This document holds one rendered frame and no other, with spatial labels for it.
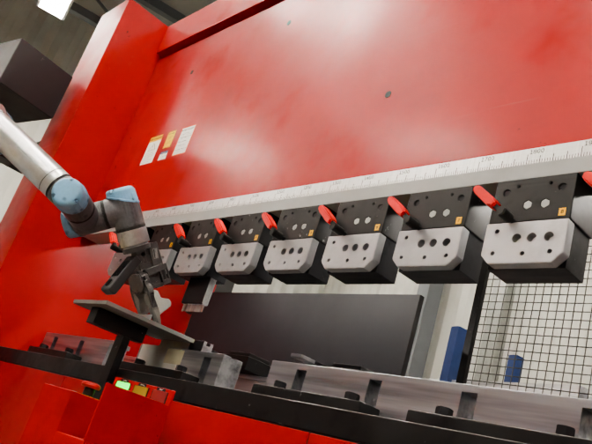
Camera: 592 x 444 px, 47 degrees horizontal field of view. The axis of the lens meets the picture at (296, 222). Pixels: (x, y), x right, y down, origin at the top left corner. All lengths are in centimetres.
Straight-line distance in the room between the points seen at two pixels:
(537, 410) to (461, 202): 42
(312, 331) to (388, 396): 103
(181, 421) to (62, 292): 126
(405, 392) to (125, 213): 87
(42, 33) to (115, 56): 703
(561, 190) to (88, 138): 192
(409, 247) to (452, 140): 24
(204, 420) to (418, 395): 44
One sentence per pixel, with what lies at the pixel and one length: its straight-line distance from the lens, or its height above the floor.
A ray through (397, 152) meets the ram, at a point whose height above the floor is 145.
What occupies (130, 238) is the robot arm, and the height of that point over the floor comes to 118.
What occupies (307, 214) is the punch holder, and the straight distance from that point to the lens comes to 161.
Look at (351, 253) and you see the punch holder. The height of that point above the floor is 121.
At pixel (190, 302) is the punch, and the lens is 189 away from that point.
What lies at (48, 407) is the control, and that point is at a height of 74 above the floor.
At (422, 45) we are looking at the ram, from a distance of 168.
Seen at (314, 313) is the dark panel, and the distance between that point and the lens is 229.
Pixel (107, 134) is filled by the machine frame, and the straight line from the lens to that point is 277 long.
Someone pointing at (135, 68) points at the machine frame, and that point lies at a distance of 289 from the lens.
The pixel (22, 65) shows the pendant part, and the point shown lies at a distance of 285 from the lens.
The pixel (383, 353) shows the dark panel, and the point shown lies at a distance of 203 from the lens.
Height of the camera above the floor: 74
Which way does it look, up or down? 20 degrees up
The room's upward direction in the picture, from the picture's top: 18 degrees clockwise
